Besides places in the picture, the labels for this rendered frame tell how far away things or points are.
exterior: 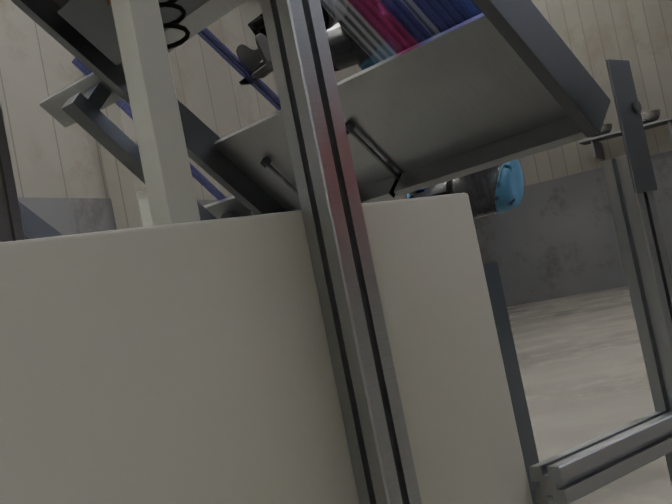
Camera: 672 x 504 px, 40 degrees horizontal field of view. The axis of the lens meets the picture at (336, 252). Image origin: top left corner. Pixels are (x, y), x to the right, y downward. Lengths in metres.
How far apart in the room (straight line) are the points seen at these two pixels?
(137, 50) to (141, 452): 0.33
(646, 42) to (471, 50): 11.63
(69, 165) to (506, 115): 5.58
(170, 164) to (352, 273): 0.18
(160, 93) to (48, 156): 5.80
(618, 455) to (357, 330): 0.41
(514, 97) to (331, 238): 0.54
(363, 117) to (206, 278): 0.69
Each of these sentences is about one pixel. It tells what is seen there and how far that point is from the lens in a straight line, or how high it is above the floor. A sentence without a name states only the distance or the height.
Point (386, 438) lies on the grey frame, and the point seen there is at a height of 0.41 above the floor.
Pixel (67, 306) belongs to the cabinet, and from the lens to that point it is 0.71.
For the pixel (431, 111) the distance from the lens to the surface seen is 1.35.
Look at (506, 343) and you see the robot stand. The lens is 2.12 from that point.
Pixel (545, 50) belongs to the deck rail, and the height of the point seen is 0.78.
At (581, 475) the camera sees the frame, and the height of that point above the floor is 0.30.
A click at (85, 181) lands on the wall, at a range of 6.79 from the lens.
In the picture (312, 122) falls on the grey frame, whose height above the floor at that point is 0.69.
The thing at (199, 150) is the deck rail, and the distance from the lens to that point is 1.62.
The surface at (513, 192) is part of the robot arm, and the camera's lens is 2.01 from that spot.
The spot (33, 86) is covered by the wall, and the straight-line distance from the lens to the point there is 6.70.
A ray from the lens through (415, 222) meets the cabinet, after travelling 0.93.
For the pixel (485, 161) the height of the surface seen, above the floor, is 0.69.
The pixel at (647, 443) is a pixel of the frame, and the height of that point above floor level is 0.30.
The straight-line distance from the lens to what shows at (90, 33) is 1.52.
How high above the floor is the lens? 0.53
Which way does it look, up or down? 3 degrees up
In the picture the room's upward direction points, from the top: 11 degrees counter-clockwise
